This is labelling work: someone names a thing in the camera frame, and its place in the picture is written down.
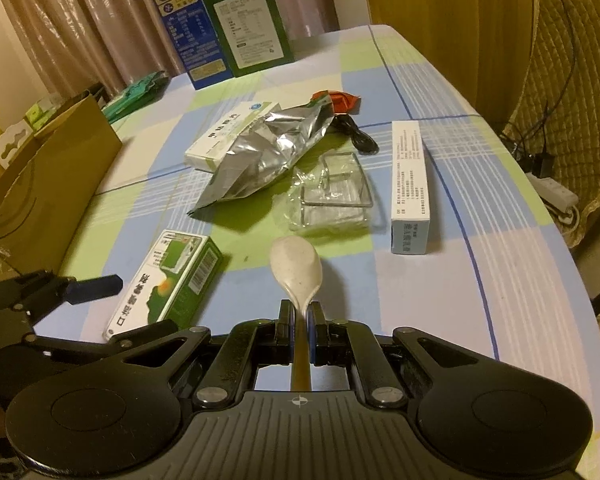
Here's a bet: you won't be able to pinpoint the white plastic spoon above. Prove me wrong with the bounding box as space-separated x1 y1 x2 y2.
270 235 323 392

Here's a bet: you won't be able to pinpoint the wire rack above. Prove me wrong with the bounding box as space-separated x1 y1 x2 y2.
284 152 374 234

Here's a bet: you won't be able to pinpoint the long white medicine box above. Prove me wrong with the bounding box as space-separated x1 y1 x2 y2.
390 120 431 255

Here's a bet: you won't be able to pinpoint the green white medicine box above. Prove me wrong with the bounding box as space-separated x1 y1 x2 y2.
102 230 223 340

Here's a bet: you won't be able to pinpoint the brown cardboard box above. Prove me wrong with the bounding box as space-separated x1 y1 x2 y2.
0 96 122 281

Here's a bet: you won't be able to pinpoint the checked tablecloth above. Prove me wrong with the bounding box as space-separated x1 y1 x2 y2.
62 25 600 479

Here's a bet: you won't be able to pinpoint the small green white boxes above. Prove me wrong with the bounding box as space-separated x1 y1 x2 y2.
0 93 64 169

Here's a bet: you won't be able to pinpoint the silver foil bag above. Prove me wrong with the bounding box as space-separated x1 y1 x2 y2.
188 96 335 216

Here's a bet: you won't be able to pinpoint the white green flat box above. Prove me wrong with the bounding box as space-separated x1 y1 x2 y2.
184 101 282 172

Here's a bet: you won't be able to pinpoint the green plastic bag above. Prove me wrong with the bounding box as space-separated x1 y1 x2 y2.
102 70 171 124

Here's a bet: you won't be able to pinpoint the red snack packet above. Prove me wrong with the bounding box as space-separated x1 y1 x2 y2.
311 90 361 114

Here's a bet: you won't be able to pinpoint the beige curtain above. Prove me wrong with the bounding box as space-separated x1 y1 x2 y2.
1 0 339 96

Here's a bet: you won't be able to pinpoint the white power strip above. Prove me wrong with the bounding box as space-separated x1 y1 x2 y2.
527 174 579 214

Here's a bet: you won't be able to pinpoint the black power adapter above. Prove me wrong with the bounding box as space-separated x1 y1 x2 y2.
531 152 555 179

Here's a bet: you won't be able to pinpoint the green carton box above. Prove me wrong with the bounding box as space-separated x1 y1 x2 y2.
202 0 294 77

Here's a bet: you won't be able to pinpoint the blue milk carton box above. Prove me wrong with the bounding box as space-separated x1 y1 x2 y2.
152 0 233 90

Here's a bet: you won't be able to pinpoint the quilted olive chair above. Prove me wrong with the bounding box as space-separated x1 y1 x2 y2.
504 0 600 248

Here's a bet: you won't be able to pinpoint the yellow curtain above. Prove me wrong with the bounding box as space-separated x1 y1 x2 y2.
367 0 534 126

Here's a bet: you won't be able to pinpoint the black coiled cable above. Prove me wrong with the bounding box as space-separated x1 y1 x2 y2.
329 112 380 156

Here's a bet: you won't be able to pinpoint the black hanging cable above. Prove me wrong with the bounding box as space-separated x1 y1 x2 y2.
502 0 579 162

